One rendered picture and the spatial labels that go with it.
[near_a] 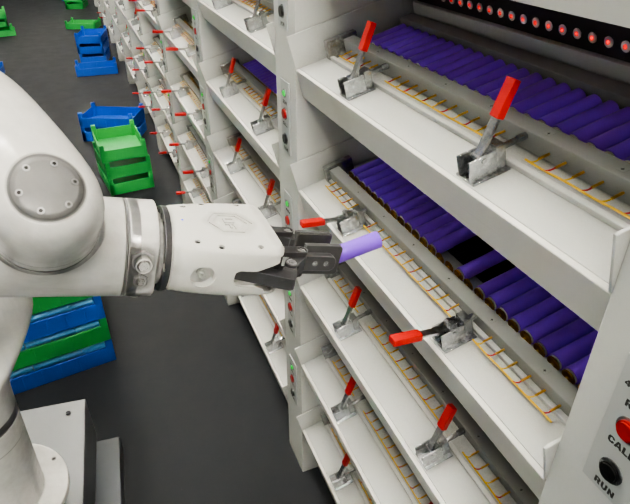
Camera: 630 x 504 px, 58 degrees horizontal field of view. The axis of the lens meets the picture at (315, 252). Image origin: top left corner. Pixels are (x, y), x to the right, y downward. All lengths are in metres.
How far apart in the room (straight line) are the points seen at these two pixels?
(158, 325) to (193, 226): 1.42
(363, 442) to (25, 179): 0.79
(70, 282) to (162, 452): 1.10
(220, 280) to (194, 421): 1.12
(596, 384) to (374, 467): 0.62
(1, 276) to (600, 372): 0.44
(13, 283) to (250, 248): 0.18
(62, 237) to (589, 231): 0.38
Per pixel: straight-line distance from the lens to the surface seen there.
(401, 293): 0.72
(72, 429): 1.13
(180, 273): 0.48
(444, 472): 0.79
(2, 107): 0.43
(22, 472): 0.98
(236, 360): 1.73
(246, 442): 1.53
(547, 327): 0.64
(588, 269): 0.44
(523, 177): 0.54
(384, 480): 1.01
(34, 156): 0.41
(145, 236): 0.47
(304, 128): 0.93
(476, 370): 0.63
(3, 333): 0.83
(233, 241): 0.49
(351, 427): 1.08
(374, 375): 0.89
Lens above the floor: 1.18
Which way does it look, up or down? 33 degrees down
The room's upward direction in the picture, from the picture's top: straight up
